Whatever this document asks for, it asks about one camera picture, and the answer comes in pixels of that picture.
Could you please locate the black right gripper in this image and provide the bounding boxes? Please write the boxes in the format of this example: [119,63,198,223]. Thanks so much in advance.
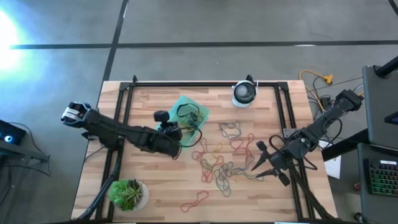
[251,140,295,187]

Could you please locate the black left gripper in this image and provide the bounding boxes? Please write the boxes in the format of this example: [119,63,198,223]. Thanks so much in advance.
[154,110,184,142]

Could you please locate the red rubber band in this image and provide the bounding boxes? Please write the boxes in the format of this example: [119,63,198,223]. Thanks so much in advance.
[179,189,210,213]
[229,133,256,166]
[200,161,216,184]
[191,138,225,167]

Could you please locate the yellow rubber band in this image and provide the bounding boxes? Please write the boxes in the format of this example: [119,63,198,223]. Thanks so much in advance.
[211,142,224,158]
[182,119,197,138]

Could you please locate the green rubber band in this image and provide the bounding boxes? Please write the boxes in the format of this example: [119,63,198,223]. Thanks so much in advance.
[201,157,215,175]

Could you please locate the blue rubber band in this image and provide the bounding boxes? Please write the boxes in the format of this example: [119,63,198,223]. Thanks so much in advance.
[231,167,266,182]
[215,174,233,198]
[218,120,243,141]

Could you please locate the translucent green plastic bin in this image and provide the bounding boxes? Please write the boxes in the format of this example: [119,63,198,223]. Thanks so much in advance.
[154,95,211,151]

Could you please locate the dark grey rubber band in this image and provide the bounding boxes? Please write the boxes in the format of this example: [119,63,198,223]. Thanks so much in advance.
[213,161,238,183]

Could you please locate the white paper sheet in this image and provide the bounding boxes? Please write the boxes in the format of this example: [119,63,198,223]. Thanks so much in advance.
[317,138,342,180]

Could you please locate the black beam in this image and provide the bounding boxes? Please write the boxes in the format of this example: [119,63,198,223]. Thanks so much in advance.
[322,128,371,162]

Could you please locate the potted green succulent plant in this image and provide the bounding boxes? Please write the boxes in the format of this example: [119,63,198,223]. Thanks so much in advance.
[108,179,150,213]

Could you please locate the backlit keyboard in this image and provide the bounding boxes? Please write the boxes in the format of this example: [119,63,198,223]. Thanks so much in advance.
[368,159,398,197]

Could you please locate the dark grey equipment cart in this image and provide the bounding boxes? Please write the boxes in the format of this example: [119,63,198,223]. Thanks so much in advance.
[356,63,398,224]

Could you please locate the black stand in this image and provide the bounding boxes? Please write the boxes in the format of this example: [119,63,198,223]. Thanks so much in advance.
[0,144,51,178]

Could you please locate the black pole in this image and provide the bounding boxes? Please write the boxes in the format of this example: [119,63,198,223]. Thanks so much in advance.
[374,55,398,78]

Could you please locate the black device with blue light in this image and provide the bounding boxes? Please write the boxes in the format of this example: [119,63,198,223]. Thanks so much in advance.
[0,119,27,146]

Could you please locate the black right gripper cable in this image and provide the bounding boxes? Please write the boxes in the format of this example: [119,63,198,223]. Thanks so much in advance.
[268,118,343,171]

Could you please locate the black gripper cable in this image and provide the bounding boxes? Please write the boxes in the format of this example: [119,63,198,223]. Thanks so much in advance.
[174,127,203,160]
[268,118,343,171]

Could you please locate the black metal table frame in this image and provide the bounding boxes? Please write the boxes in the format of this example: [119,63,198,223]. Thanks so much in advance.
[70,73,341,223]

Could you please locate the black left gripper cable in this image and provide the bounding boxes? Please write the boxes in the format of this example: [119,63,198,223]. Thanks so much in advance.
[174,127,203,160]

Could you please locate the yellow extension cable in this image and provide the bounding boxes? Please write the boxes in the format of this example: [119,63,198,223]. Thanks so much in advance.
[298,70,334,103]

